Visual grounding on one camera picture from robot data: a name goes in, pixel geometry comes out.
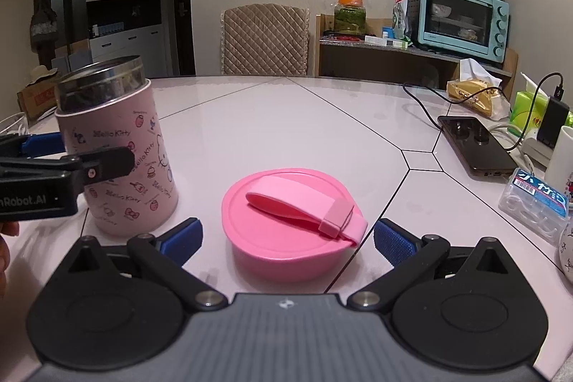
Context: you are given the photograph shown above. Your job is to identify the wooden side shelf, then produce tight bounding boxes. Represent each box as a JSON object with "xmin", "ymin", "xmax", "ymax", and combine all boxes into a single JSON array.
[{"xmin": 313, "ymin": 13, "xmax": 520, "ymax": 101}]

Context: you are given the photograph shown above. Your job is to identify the brown cardboard box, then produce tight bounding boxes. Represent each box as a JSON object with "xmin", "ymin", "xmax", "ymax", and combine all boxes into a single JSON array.
[{"xmin": 16, "ymin": 81, "xmax": 56, "ymax": 122}]

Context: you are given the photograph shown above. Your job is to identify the green tissue box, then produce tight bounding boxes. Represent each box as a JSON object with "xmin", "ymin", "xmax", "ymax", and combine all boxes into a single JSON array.
[{"xmin": 510, "ymin": 72, "xmax": 572, "ymax": 136}]

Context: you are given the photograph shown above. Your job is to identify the straw hat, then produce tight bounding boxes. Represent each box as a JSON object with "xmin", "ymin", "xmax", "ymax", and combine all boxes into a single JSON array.
[{"xmin": 28, "ymin": 65, "xmax": 58, "ymax": 86}]

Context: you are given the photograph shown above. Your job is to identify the yellow tissue pack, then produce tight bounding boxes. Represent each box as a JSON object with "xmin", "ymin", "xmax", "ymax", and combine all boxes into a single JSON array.
[{"xmin": 446, "ymin": 59, "xmax": 510, "ymax": 121}]

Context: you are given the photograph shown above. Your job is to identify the clear plastic floss box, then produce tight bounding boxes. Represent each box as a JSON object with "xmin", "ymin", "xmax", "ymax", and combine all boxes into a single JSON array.
[{"xmin": 498, "ymin": 168, "xmax": 570, "ymax": 244}]

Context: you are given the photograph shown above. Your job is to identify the quilted beige chair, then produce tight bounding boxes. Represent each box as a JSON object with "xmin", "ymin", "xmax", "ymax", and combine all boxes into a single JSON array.
[{"xmin": 221, "ymin": 4, "xmax": 310, "ymax": 77}]

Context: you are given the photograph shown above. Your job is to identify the white mug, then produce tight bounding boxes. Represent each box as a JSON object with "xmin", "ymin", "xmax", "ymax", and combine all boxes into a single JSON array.
[{"xmin": 544, "ymin": 126, "xmax": 573, "ymax": 198}]

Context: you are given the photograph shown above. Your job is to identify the hanging grey bag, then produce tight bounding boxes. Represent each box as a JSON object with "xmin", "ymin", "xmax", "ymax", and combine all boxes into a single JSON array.
[{"xmin": 30, "ymin": 0, "xmax": 58, "ymax": 52}]

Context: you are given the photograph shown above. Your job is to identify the green white snack bag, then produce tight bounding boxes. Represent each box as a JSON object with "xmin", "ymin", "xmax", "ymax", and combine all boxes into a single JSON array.
[{"xmin": 393, "ymin": 0, "xmax": 408, "ymax": 40}]

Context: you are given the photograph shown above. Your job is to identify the pink bottle cap with strap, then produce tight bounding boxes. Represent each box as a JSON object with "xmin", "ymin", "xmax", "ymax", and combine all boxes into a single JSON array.
[{"xmin": 221, "ymin": 168, "xmax": 368, "ymax": 282}]

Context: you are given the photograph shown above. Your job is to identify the teal toaster oven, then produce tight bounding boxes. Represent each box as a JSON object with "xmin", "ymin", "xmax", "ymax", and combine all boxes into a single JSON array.
[{"xmin": 407, "ymin": 0, "xmax": 510, "ymax": 63}]

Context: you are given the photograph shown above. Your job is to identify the black smartphone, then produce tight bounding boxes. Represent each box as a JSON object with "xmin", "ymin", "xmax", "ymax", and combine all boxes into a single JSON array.
[{"xmin": 438, "ymin": 115, "xmax": 517, "ymax": 178}]

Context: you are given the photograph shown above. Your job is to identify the person's left hand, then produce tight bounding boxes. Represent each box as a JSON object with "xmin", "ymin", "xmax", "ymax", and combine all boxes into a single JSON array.
[{"xmin": 0, "ymin": 222, "xmax": 19, "ymax": 298}]

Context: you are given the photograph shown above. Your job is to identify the orange lid pickle jar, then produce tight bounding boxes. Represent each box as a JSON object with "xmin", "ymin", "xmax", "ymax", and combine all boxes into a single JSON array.
[{"xmin": 333, "ymin": 0, "xmax": 366, "ymax": 36}]

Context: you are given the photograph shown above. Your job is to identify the black power adapter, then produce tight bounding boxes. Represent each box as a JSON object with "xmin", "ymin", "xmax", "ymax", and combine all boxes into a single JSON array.
[{"xmin": 537, "ymin": 97, "xmax": 569, "ymax": 148}]

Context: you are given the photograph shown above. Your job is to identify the pink Hello Kitty bottle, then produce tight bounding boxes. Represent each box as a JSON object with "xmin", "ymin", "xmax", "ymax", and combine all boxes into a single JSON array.
[{"xmin": 56, "ymin": 55, "xmax": 179, "ymax": 237}]

